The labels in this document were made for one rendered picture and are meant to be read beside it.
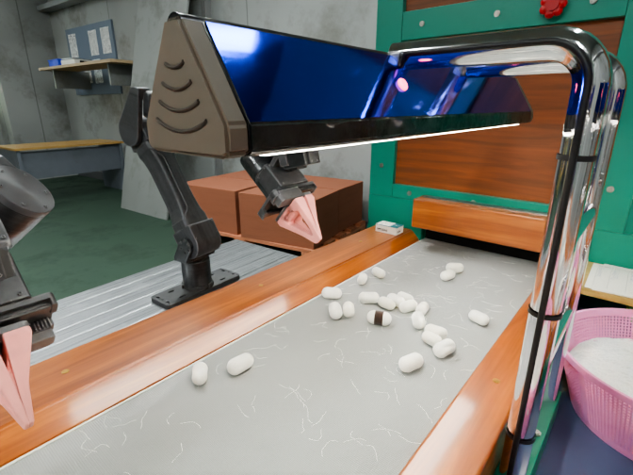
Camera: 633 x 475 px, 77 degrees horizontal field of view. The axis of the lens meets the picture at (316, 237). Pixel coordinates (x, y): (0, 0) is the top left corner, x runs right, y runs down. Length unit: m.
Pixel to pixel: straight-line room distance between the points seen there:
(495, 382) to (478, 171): 0.56
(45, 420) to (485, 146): 0.89
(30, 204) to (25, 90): 6.93
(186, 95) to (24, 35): 7.25
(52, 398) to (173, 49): 0.41
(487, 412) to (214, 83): 0.41
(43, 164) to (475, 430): 5.30
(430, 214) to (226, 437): 0.67
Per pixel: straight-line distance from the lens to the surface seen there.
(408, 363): 0.54
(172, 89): 0.24
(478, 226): 0.92
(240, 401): 0.51
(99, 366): 0.57
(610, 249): 0.94
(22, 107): 7.34
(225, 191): 2.97
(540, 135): 0.94
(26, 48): 7.45
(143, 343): 0.60
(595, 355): 0.70
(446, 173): 1.00
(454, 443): 0.44
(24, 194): 0.45
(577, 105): 0.35
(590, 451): 0.63
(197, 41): 0.23
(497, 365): 0.56
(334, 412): 0.49
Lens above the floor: 1.07
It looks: 18 degrees down
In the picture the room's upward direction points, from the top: straight up
